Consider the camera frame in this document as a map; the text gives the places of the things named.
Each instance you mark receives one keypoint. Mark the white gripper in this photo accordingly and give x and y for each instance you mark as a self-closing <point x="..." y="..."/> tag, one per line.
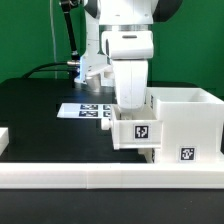
<point x="129" y="52"/>

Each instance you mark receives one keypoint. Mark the white drawer box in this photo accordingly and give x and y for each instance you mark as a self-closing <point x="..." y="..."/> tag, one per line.
<point x="152" y="155"/>
<point x="141" y="131"/>

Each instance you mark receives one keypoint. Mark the white drawer cabinet frame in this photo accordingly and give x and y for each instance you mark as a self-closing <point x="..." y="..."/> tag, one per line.
<point x="192" y="124"/>

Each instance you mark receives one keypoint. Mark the white drawer box front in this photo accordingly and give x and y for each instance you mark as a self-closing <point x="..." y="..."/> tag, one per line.
<point x="152" y="155"/>

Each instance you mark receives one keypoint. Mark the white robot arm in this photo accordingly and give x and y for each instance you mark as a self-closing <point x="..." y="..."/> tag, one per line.
<point x="120" y="15"/>

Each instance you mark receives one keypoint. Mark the white marker sheet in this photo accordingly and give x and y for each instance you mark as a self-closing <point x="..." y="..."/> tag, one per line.
<point x="84" y="111"/>

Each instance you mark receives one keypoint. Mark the white U-shaped fence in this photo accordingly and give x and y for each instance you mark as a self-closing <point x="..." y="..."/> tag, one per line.
<point x="111" y="175"/>

